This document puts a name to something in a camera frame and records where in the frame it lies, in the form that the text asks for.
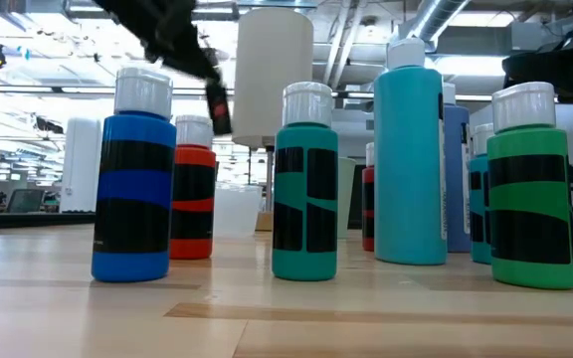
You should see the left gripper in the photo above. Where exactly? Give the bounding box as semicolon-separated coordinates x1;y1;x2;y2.
92;0;234;137

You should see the orange paint bottle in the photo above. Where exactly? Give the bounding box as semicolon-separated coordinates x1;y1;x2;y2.
169;114;218;261

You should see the blue paint bottle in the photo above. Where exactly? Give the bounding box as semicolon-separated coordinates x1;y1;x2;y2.
91;66;178;283

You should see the large periwinkle paint bottle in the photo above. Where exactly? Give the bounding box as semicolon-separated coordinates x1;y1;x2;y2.
441;82;473;254

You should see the large turquoise paint bottle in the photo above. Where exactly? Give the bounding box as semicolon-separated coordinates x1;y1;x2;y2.
373;38;449;267

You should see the teal green paint bottle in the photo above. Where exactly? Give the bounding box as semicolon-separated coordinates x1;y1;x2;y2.
271;81;340;282

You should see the red paint bottle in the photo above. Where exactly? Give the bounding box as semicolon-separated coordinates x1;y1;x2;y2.
361;141;376;253

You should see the white shade table lamp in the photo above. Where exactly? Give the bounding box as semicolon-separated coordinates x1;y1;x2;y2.
231;6;315;233

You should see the clear plastic container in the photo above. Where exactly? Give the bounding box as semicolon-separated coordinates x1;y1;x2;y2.
213;182;264;239

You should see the white building column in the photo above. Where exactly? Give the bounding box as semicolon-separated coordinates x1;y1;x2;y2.
59;116;104;214

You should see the grey office chair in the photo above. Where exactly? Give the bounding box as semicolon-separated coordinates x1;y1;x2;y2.
6;188;47;215

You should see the silver ventilation duct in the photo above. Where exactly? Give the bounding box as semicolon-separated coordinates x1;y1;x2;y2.
404;0;473;43

